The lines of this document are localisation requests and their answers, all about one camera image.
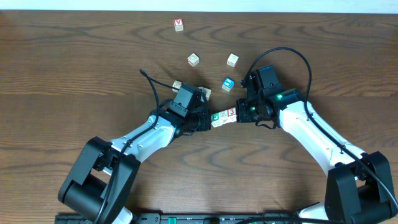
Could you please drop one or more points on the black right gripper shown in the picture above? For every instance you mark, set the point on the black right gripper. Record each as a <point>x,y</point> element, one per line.
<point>242,116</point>

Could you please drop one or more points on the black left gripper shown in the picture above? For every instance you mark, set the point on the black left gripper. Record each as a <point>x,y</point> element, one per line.
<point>209,127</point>

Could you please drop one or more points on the green F wooden block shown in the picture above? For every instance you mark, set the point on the green F wooden block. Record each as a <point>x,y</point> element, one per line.
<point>215,120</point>

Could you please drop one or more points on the red 3 wooden block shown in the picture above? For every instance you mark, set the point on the red 3 wooden block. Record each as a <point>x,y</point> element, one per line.
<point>232,116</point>

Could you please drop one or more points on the plain yellowish wooden block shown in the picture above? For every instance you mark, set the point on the plain yellowish wooden block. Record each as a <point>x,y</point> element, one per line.
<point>223,117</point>

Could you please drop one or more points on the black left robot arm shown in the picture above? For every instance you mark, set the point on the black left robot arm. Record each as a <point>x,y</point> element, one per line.
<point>99,182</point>

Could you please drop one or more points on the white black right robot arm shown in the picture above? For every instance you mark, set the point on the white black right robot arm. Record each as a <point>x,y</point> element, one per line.
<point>359,186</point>

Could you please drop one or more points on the wooden block apple picture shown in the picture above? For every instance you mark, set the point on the wooden block apple picture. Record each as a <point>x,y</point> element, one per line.
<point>206,91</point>

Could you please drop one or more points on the blue wooden block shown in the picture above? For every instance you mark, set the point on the blue wooden block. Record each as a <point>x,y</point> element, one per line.
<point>228,84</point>

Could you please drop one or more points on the wooden block letter A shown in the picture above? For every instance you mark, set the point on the wooden block letter A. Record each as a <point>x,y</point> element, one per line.
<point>176,86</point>

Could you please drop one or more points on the plain wooden block far right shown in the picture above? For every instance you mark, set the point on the plain wooden block far right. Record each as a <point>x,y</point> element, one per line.
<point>232,60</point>

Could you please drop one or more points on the red U wooden block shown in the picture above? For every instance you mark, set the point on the red U wooden block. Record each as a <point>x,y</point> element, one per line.
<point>193,60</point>

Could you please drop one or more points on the red V wooden block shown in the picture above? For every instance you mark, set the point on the red V wooden block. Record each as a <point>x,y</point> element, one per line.
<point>179,25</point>

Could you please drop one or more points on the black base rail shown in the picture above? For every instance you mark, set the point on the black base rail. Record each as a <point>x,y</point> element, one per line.
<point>156,218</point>

